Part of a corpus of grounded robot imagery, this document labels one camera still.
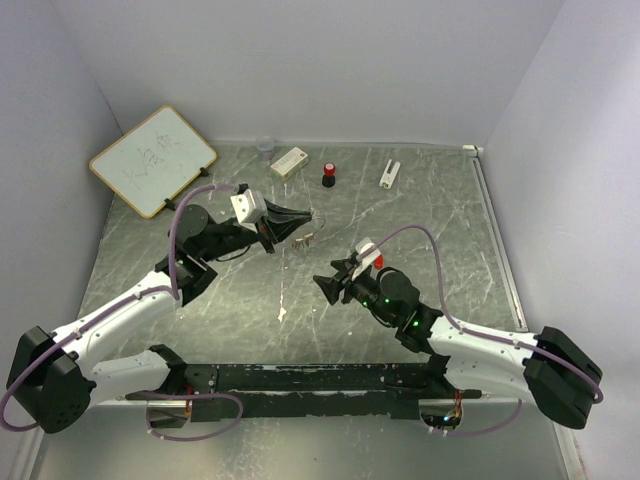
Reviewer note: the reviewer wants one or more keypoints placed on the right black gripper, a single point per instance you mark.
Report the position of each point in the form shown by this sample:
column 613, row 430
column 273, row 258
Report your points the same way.
column 331, row 287

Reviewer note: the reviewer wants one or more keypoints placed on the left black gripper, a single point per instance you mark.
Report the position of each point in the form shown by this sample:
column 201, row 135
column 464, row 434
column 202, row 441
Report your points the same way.
column 271, row 231

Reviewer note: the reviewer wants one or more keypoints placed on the large metal keyring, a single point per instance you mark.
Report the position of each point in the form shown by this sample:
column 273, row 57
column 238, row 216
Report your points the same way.
column 317, row 222

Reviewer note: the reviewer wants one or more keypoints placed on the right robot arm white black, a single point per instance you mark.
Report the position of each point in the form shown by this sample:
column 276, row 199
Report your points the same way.
column 546, row 369

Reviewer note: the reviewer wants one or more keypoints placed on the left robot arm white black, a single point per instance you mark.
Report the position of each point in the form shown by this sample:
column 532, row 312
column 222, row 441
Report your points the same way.
column 56, row 376

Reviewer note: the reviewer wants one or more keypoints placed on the white green staples box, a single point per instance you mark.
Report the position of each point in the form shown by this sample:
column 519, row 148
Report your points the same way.
column 289, row 164

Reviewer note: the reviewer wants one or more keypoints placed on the red black stamp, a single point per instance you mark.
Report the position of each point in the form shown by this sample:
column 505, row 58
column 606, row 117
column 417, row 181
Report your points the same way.
column 328, row 179

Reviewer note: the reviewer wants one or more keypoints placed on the clear cup of paperclips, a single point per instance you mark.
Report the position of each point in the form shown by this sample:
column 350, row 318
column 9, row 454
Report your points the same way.
column 265, row 146

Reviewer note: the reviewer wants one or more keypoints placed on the white clip tool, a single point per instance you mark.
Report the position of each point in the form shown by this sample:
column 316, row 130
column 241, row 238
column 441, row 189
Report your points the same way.
column 389, row 174

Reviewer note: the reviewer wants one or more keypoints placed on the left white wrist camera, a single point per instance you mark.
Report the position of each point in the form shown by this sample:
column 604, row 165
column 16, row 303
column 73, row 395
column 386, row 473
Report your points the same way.
column 249, row 207

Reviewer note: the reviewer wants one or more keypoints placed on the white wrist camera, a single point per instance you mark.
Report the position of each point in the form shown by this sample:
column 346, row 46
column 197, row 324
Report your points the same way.
column 249, row 207
column 366, row 252

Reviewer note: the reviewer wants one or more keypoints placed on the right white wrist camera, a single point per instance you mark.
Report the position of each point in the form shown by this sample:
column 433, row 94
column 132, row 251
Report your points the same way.
column 366, row 252

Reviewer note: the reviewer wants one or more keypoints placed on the small whiteboard yellow frame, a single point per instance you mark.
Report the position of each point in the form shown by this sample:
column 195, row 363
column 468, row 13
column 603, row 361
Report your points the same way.
column 154, row 162

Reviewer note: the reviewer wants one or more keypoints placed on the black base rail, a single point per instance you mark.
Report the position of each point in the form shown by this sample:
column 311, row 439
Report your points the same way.
column 397, row 390

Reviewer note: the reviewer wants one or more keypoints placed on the aluminium frame rail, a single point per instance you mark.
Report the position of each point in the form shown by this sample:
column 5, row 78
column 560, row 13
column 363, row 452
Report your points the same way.
column 500, row 240

